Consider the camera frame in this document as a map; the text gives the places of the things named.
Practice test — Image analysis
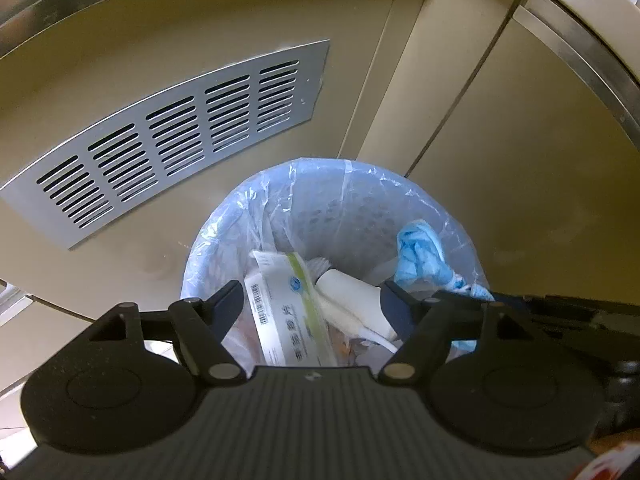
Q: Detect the cardboard paper tube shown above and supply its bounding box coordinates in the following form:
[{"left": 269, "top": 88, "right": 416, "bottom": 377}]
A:
[{"left": 316, "top": 269, "right": 397, "bottom": 340}]

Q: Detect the cream foam strip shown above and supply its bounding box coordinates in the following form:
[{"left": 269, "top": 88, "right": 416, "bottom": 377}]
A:
[{"left": 318, "top": 295, "right": 397, "bottom": 354}]

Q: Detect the white green medicine box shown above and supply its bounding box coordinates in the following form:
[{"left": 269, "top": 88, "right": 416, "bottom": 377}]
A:
[{"left": 244, "top": 250, "right": 337, "bottom": 367}]

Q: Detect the blue lined trash basket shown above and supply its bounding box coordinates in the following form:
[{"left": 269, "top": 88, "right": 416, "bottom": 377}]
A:
[{"left": 181, "top": 158, "right": 488, "bottom": 368}]

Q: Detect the person right hand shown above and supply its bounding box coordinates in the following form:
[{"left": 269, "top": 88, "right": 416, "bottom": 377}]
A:
[{"left": 589, "top": 428, "right": 640, "bottom": 455}]

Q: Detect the cabinet vent grille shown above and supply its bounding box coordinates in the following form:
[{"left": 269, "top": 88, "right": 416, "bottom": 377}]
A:
[{"left": 1, "top": 39, "right": 330, "bottom": 249}]

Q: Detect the cabinet drawer handle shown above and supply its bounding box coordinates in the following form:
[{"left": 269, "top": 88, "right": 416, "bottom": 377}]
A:
[{"left": 0, "top": 284, "right": 32, "bottom": 326}]

